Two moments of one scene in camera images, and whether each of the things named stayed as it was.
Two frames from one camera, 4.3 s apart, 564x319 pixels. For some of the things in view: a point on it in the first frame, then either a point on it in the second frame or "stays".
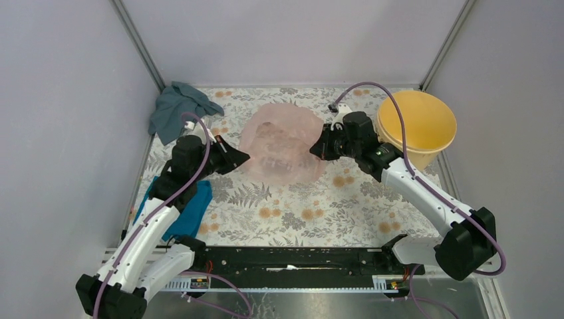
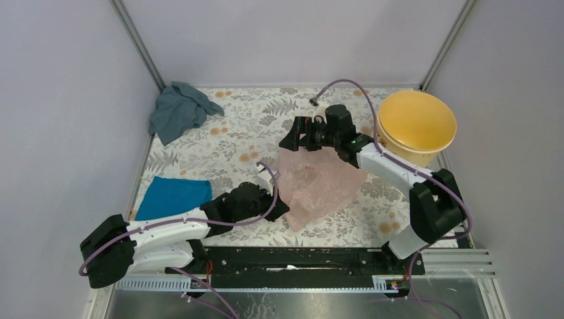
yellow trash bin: (429, 126) stays
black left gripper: (231, 157) -> (281, 208)
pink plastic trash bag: (278, 137) -> (313, 184)
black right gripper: (321, 148) -> (302, 125)
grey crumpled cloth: (177, 105) stays
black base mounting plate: (300, 261) stays
